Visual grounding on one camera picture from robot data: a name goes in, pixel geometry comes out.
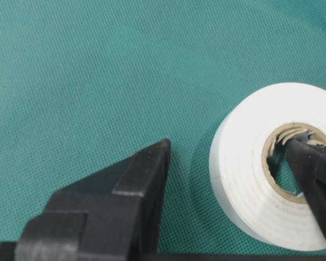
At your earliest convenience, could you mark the green table cloth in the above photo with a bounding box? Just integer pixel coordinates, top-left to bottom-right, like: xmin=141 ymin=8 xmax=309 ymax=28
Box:
xmin=0 ymin=1 xmax=326 ymax=255

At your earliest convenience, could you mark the white tape roll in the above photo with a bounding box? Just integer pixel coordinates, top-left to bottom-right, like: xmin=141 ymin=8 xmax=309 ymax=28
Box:
xmin=209 ymin=83 xmax=326 ymax=251

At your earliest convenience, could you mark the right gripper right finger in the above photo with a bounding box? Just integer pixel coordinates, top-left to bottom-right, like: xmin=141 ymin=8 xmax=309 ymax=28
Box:
xmin=286 ymin=133 xmax=326 ymax=240

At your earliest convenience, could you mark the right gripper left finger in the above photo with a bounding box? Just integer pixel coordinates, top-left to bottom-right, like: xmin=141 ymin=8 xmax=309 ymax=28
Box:
xmin=0 ymin=139 xmax=171 ymax=260

